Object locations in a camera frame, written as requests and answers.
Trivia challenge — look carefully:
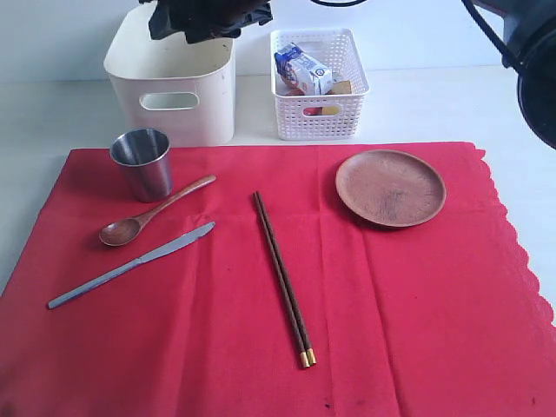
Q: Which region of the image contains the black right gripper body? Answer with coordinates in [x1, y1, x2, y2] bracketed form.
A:
[149, 0, 273, 43]

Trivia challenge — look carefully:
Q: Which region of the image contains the blue silver milk carton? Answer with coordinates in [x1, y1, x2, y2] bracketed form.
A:
[274, 43, 334, 96]

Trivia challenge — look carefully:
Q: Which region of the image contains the fried chicken piece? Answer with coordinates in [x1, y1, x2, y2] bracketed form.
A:
[286, 89, 305, 96]

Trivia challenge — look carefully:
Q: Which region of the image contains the stainless steel cup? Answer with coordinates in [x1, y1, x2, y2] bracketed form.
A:
[109, 129, 173, 202]

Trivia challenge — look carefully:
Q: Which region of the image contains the red grilled sausage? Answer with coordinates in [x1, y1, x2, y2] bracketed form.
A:
[303, 107, 322, 116]

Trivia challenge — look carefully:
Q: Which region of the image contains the yellow lemon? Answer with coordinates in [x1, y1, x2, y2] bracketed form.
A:
[321, 106, 341, 116]

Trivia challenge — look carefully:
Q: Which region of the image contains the yellow cheese wedge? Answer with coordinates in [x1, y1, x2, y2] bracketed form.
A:
[328, 80, 352, 95]

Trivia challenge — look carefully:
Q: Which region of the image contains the metal table knife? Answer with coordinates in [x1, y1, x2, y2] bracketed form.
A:
[47, 222, 215, 310]

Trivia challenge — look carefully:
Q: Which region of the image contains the brown wooden spoon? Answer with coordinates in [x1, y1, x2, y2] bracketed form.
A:
[99, 175, 216, 247]

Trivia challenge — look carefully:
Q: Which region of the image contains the brown wooden plate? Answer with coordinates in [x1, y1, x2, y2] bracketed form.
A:
[335, 149, 447, 228]

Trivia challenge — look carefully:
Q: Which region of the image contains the brown chopstick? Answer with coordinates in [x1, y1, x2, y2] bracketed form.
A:
[254, 192, 310, 369]
[255, 191, 317, 367]

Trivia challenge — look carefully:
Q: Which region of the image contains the cream plastic storage bin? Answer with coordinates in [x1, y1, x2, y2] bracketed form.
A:
[103, 3, 235, 148]

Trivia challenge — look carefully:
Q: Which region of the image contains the white perforated plastic basket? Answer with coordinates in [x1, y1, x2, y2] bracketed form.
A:
[269, 29, 370, 141]

